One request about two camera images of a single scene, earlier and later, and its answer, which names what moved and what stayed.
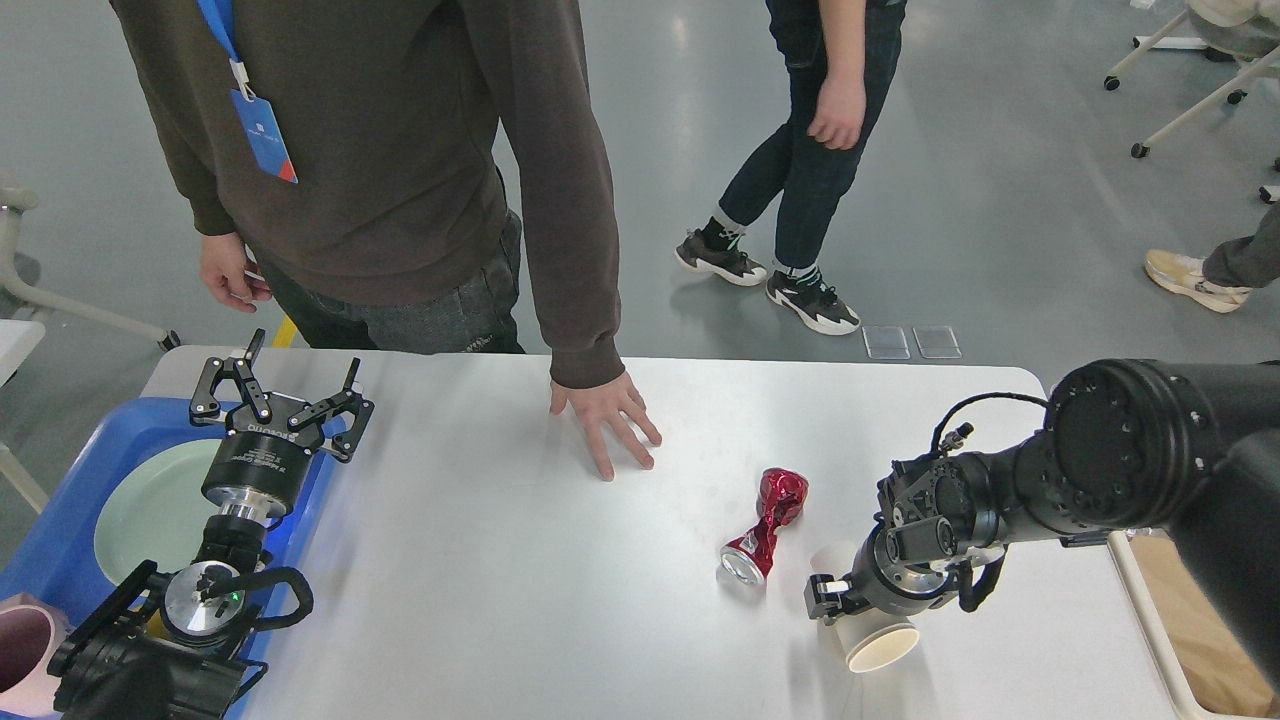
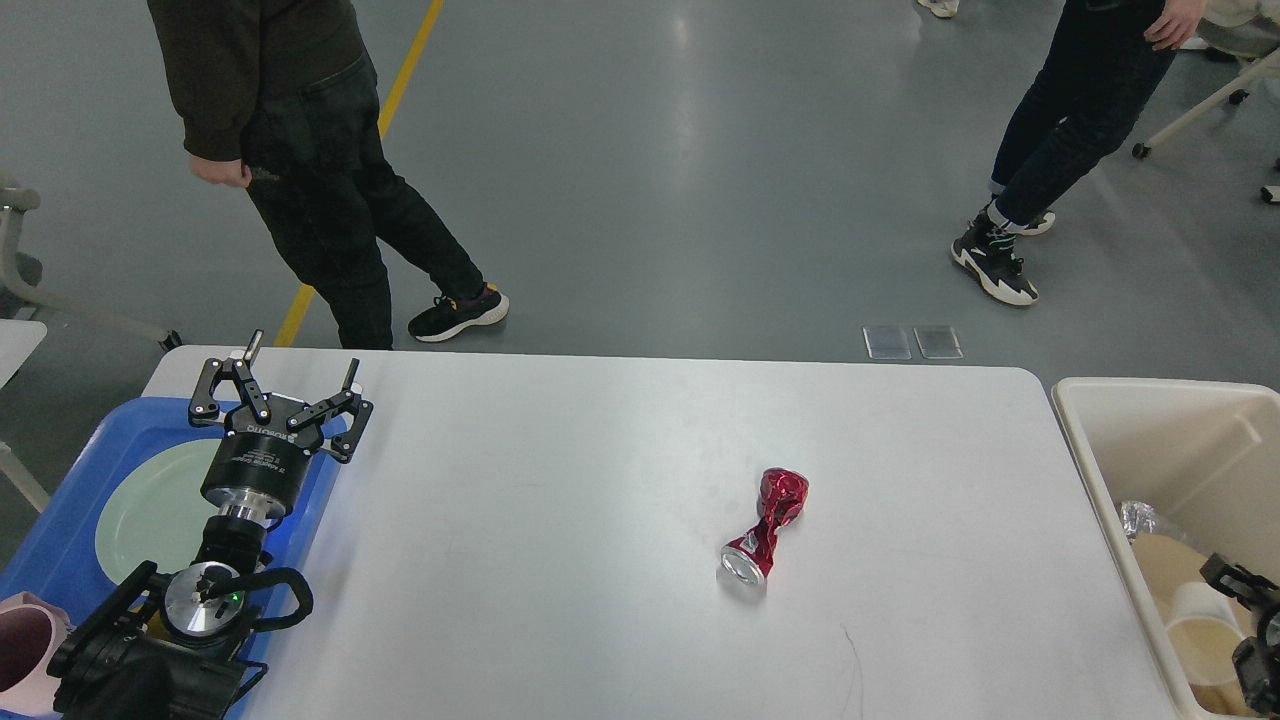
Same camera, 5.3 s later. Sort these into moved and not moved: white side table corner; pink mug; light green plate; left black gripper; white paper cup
Moved: white paper cup
Not moved: light green plate; pink mug; left black gripper; white side table corner
